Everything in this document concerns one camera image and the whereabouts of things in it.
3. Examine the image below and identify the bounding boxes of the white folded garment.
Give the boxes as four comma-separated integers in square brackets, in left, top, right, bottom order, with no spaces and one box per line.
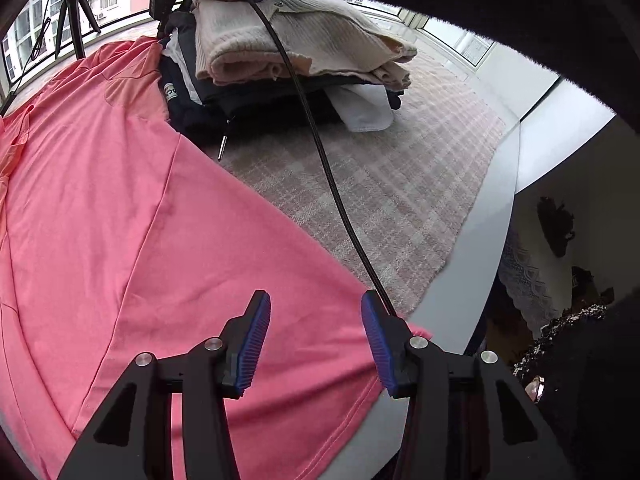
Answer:
[330,82,396,133]

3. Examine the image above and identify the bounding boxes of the dark hanging object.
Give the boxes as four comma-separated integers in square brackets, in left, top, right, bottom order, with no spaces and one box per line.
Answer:
[537,197,576,258]

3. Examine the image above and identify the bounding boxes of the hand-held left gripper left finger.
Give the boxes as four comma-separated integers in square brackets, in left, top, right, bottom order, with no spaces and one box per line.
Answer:
[57,289,272,480]

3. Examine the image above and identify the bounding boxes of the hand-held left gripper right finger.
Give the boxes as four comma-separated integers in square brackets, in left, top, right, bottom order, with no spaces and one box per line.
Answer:
[361,289,576,480]

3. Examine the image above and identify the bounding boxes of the pink T-shirt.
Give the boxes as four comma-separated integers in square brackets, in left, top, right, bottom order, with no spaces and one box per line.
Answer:
[0,35,433,480]

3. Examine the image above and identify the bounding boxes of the black tripod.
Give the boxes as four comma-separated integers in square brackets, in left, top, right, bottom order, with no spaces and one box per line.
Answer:
[50,0,103,61]

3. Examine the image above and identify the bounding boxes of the black folded garment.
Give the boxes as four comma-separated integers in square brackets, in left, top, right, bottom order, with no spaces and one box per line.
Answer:
[157,10,406,148]

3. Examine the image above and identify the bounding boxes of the beige knit sweater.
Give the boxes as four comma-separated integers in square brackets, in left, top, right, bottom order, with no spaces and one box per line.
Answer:
[192,0,418,88]

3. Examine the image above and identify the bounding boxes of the black tweed jacket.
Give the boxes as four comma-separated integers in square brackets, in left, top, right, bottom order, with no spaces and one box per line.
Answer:
[510,295,640,480]

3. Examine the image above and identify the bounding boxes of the white lace cloth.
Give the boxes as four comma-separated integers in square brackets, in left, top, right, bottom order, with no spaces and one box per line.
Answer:
[497,240,566,336]

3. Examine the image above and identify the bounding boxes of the black cable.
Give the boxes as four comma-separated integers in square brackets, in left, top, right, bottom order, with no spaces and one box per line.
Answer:
[187,0,401,318]

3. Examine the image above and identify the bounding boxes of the pink plaid mat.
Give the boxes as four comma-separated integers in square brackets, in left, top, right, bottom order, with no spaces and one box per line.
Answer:
[215,42,511,318]

